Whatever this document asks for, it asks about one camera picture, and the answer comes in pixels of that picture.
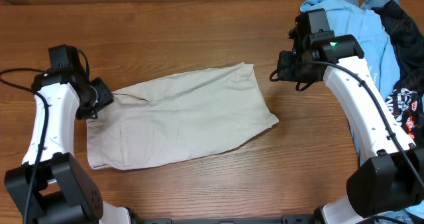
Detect light blue t-shirt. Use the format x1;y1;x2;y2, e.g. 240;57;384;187
299;0;424;220

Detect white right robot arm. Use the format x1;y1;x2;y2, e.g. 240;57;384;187
270;30;423;223

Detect beige shorts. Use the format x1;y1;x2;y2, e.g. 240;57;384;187
87;63;278;170

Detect dark printed t-shirt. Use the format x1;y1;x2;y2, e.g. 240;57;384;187
373;0;423;146

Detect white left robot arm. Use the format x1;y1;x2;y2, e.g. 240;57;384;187
5;69;139;223

